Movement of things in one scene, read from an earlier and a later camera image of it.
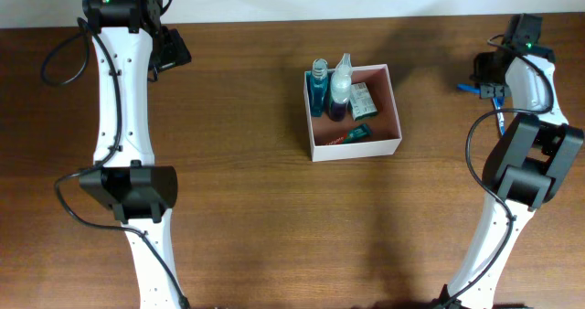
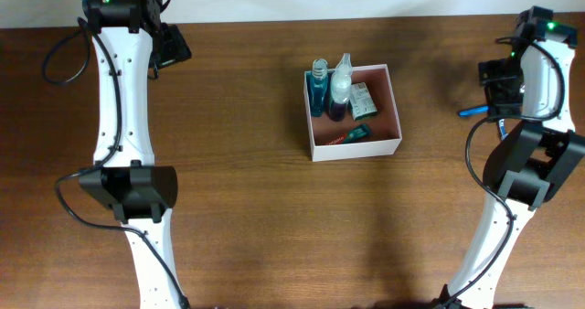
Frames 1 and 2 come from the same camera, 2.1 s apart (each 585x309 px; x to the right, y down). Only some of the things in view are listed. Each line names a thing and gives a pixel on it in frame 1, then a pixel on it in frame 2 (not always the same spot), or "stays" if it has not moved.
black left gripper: x=175 y=51 stays
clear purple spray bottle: x=340 y=89 stays
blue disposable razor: x=469 y=88 -> x=483 y=109
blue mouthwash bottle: x=319 y=87 stays
